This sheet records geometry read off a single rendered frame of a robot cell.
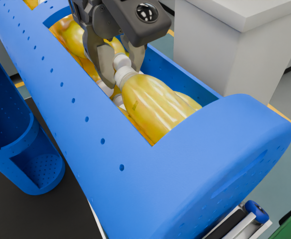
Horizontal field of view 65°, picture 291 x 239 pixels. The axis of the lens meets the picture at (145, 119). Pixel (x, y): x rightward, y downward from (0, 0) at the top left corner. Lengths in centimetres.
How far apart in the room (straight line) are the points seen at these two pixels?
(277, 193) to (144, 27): 153
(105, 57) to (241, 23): 38
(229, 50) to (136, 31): 48
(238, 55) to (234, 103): 44
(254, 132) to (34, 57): 37
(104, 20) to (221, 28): 44
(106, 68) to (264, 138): 23
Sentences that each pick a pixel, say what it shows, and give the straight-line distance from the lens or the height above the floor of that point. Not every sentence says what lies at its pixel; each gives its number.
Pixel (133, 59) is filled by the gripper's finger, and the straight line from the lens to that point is 38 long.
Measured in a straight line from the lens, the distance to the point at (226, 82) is 75.
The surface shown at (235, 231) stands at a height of 105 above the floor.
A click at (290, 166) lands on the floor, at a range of 182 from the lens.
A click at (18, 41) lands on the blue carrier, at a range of 55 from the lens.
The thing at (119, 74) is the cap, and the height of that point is 119.
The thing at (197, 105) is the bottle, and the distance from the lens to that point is 38.
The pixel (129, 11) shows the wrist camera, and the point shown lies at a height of 131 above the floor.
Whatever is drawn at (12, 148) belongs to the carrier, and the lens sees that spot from 117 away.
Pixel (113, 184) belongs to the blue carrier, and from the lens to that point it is 26.
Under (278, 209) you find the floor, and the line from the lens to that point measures 164.
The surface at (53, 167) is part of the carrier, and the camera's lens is 158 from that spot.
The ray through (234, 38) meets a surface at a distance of 68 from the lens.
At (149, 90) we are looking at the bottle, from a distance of 31.
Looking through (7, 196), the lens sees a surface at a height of 15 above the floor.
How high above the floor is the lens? 141
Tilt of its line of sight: 50 degrees down
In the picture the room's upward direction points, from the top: 6 degrees counter-clockwise
